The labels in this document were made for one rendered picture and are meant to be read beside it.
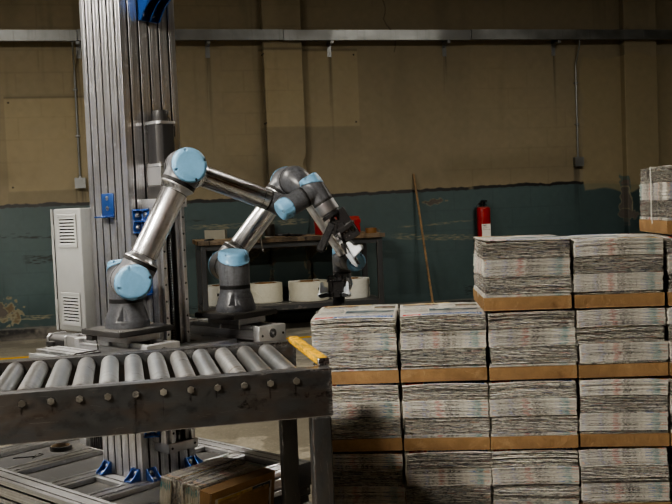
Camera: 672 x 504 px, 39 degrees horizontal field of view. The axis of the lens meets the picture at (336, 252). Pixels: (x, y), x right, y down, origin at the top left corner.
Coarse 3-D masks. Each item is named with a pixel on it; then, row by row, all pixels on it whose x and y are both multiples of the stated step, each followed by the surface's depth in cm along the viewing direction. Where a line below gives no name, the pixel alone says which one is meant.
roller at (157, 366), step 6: (150, 354) 275; (156, 354) 271; (150, 360) 266; (156, 360) 261; (162, 360) 263; (150, 366) 258; (156, 366) 251; (162, 366) 251; (150, 372) 251; (156, 372) 243; (162, 372) 241; (168, 372) 249; (150, 378) 246; (156, 378) 235
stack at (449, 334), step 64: (320, 320) 317; (384, 320) 315; (448, 320) 313; (512, 320) 312; (576, 320) 313; (640, 320) 309; (384, 384) 317; (448, 384) 314; (512, 384) 313; (576, 384) 319; (640, 384) 310; (576, 448) 317; (640, 448) 311
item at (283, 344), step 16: (112, 352) 279; (128, 352) 277; (144, 352) 276; (160, 352) 277; (192, 352) 279; (208, 352) 280; (256, 352) 283; (288, 352) 286; (0, 368) 268; (96, 368) 273; (144, 368) 276
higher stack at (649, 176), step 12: (648, 168) 330; (660, 168) 313; (648, 180) 329; (660, 180) 312; (648, 192) 329; (660, 192) 315; (648, 204) 331; (660, 204) 316; (648, 216) 333; (660, 216) 317
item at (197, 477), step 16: (208, 464) 308; (224, 464) 307; (240, 464) 307; (256, 464) 308; (176, 480) 291; (192, 480) 292; (208, 480) 293; (224, 480) 294; (256, 480) 297; (272, 480) 303; (160, 496) 296; (176, 496) 292; (192, 496) 287; (224, 496) 286; (240, 496) 292; (256, 496) 297; (272, 496) 304
